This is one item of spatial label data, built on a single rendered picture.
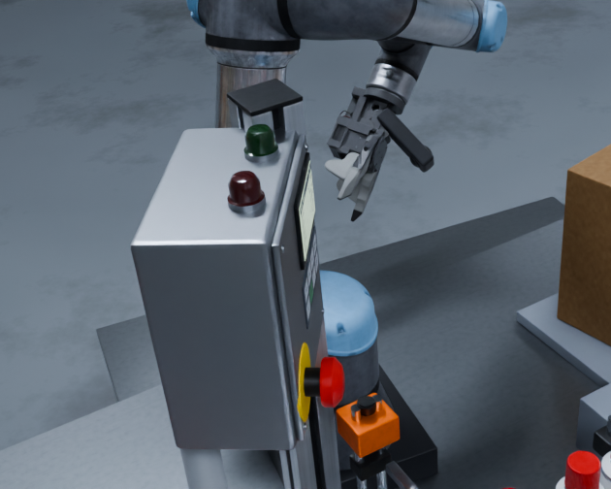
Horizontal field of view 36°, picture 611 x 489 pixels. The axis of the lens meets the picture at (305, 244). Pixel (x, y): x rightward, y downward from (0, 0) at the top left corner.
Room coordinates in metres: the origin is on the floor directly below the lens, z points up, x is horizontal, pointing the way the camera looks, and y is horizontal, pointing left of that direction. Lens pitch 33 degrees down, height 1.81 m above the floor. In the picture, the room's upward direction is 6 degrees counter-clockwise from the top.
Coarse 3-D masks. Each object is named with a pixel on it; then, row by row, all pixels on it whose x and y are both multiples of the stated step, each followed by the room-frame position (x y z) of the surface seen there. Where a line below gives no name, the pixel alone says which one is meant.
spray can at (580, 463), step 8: (568, 456) 0.66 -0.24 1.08; (576, 456) 0.66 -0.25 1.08; (584, 456) 0.66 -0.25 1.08; (592, 456) 0.66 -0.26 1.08; (568, 464) 0.65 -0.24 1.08; (576, 464) 0.65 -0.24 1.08; (584, 464) 0.65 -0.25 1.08; (592, 464) 0.65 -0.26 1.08; (600, 464) 0.65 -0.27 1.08; (568, 472) 0.65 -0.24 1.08; (576, 472) 0.64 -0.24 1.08; (584, 472) 0.64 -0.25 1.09; (592, 472) 0.64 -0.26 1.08; (560, 480) 0.67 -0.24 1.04; (568, 480) 0.65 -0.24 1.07; (576, 480) 0.64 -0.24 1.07; (584, 480) 0.64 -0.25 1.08; (592, 480) 0.64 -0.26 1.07; (560, 488) 0.66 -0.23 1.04; (568, 488) 0.65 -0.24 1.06; (576, 488) 0.64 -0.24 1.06; (584, 488) 0.64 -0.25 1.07; (592, 488) 0.64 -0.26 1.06; (600, 488) 0.65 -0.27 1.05
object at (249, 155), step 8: (248, 128) 0.63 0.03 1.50; (256, 128) 0.63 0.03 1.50; (264, 128) 0.63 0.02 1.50; (248, 136) 0.63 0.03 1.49; (256, 136) 0.62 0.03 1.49; (264, 136) 0.62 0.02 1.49; (272, 136) 0.63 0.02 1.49; (248, 144) 0.62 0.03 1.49; (256, 144) 0.62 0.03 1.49; (264, 144) 0.62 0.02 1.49; (272, 144) 0.63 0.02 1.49; (248, 152) 0.63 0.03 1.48; (256, 152) 0.62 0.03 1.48; (264, 152) 0.62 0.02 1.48; (272, 152) 0.62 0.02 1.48; (248, 160) 0.62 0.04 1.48; (256, 160) 0.62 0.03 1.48; (264, 160) 0.62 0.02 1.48
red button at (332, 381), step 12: (324, 360) 0.54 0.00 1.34; (336, 360) 0.55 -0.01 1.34; (312, 372) 0.54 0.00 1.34; (324, 372) 0.53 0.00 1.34; (336, 372) 0.53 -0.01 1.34; (312, 384) 0.53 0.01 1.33; (324, 384) 0.53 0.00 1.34; (336, 384) 0.53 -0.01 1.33; (312, 396) 0.53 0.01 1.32; (324, 396) 0.52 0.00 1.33; (336, 396) 0.52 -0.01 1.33
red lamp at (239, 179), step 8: (232, 176) 0.56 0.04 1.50; (240, 176) 0.56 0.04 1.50; (248, 176) 0.56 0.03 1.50; (256, 176) 0.56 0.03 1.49; (232, 184) 0.56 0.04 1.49; (240, 184) 0.55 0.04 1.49; (248, 184) 0.55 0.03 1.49; (256, 184) 0.56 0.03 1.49; (232, 192) 0.56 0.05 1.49; (240, 192) 0.55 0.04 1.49; (248, 192) 0.55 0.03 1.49; (256, 192) 0.56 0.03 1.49; (264, 192) 0.57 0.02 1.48; (232, 200) 0.56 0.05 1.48; (240, 200) 0.55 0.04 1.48; (248, 200) 0.55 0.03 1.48; (256, 200) 0.55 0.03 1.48; (264, 200) 0.56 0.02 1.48; (232, 208) 0.55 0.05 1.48; (240, 208) 0.55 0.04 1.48; (248, 208) 0.55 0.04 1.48; (256, 208) 0.55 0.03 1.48
